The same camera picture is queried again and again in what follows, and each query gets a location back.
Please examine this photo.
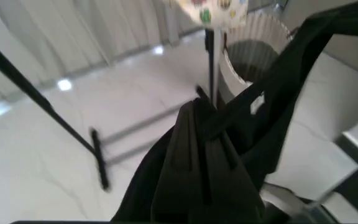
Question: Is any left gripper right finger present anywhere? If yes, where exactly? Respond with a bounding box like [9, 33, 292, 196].
[204, 133, 265, 223]

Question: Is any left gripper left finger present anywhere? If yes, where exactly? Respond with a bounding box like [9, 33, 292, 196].
[150, 100, 213, 223]

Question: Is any black garment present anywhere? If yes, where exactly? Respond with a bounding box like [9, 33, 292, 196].
[110, 0, 358, 224]

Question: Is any cream printed garment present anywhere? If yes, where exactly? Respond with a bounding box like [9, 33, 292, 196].
[163, 0, 250, 29]

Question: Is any white laundry basket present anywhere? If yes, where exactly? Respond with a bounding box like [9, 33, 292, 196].
[218, 12, 295, 103]

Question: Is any black clothes rack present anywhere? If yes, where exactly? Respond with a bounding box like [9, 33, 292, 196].
[0, 29, 219, 191]

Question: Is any white curtain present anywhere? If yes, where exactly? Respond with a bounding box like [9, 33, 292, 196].
[0, 0, 201, 116]

